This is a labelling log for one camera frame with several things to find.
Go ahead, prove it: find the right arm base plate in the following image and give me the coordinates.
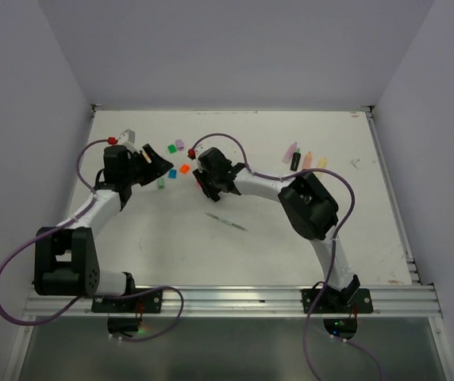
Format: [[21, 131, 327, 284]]
[[301, 279, 373, 338]]

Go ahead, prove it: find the thin grey pen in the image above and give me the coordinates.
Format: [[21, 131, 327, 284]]
[[205, 212, 248, 232]]

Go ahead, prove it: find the pastel peach highlighter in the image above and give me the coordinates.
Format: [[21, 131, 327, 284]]
[[302, 152, 313, 171]]

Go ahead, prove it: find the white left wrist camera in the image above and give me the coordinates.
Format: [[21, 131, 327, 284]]
[[117, 129, 137, 152]]

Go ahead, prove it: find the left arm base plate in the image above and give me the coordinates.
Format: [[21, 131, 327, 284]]
[[91, 286, 164, 337]]

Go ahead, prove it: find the pastel yellow highlighter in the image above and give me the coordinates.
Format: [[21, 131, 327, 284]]
[[315, 156, 328, 179]]

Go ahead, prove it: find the green cap black highlighter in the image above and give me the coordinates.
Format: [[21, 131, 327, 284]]
[[290, 148, 301, 171]]

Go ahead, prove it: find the pastel purple cap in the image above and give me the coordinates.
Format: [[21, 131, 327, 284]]
[[175, 139, 184, 151]]

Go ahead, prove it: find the orange highlighter cap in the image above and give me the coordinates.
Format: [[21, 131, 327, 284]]
[[179, 164, 190, 174]]

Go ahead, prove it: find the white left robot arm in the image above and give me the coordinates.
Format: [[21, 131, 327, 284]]
[[33, 144, 174, 312]]

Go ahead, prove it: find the pastel green cap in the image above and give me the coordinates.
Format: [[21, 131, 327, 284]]
[[157, 178, 165, 190]]

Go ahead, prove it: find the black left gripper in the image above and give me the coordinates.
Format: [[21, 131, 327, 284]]
[[123, 144, 172, 186]]

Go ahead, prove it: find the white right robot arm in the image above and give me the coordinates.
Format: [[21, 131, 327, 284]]
[[188, 148, 360, 312]]

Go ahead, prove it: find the aluminium front rail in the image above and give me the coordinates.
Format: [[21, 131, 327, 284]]
[[23, 285, 442, 318]]

